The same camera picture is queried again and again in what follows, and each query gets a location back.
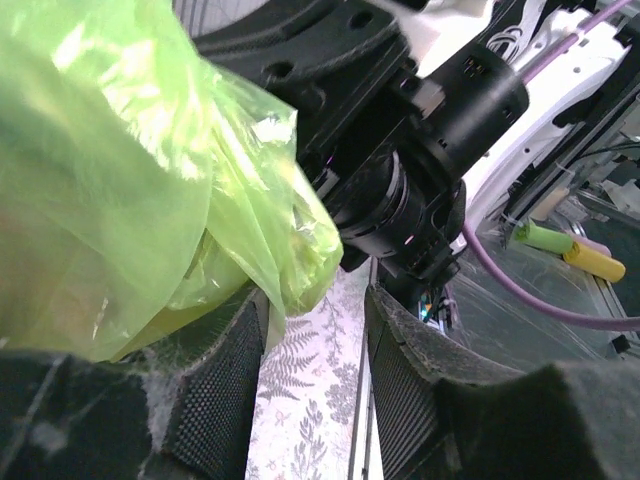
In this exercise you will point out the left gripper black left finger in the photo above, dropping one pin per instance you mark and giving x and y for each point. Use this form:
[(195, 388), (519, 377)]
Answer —
[(180, 408)]

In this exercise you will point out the green bag roll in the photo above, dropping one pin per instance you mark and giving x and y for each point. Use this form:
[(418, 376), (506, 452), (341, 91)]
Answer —
[(541, 238)]

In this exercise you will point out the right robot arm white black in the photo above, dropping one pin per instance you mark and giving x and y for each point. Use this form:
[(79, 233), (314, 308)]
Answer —
[(485, 98)]

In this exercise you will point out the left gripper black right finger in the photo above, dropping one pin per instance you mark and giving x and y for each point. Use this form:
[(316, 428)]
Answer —
[(445, 412)]

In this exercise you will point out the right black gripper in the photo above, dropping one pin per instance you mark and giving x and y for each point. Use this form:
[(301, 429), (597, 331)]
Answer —
[(384, 180)]

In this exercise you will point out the yellow bag roll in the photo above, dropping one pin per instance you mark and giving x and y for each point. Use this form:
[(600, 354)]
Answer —
[(594, 263)]

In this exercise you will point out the green plastic trash bag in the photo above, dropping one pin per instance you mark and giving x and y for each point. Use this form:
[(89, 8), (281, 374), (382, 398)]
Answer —
[(142, 186)]

